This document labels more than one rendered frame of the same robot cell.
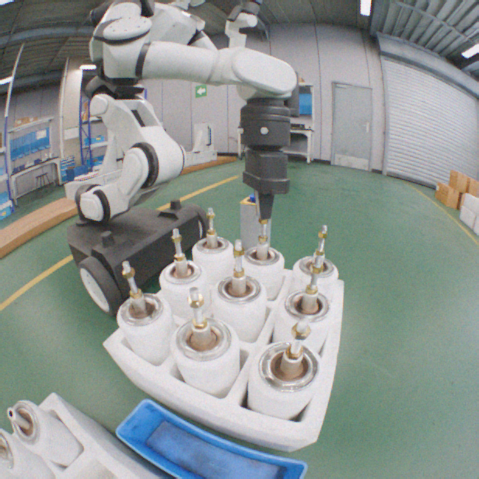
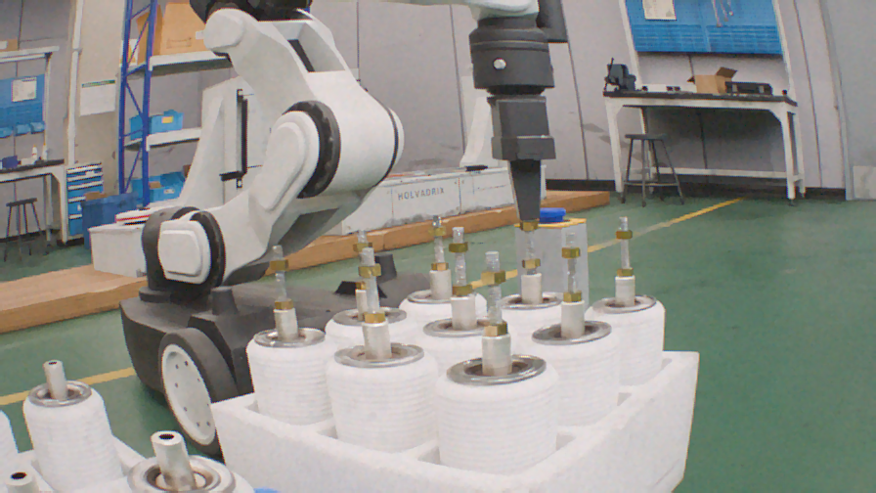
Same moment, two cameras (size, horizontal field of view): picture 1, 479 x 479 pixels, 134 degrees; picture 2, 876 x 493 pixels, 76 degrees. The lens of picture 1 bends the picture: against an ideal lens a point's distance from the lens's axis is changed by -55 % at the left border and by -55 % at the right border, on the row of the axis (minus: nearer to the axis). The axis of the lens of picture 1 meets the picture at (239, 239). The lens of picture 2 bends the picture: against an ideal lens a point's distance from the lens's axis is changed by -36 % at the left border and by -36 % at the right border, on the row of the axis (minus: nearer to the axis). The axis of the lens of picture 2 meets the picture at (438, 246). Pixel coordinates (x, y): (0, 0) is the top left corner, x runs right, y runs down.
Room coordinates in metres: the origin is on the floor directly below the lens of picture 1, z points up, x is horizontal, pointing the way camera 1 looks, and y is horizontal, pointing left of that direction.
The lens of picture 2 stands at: (-0.46, -0.18, 0.42)
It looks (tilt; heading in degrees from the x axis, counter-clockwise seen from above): 7 degrees down; 15
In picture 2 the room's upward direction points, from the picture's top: 4 degrees counter-clockwise
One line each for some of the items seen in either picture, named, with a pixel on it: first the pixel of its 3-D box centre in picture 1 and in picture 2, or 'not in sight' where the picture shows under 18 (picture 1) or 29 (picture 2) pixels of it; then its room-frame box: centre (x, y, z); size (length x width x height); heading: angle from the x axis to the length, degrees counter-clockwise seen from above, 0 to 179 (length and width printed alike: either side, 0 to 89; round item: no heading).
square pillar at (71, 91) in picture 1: (68, 115); (93, 46); (4.95, 4.84, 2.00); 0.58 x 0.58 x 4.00; 65
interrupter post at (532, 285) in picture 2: (262, 250); (532, 290); (0.39, -0.05, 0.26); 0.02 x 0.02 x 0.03
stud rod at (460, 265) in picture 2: (238, 262); (460, 269); (0.29, 0.00, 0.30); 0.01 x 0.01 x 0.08
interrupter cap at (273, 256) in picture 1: (261, 256); (532, 301); (0.39, -0.05, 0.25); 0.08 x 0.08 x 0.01
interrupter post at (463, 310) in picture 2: (239, 283); (463, 313); (0.29, 0.00, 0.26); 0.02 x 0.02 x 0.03
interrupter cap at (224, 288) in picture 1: (239, 288); (464, 327); (0.29, 0.00, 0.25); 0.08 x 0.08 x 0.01
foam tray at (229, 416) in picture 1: (239, 344); (471, 469); (0.29, 0.00, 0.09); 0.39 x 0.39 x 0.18; 66
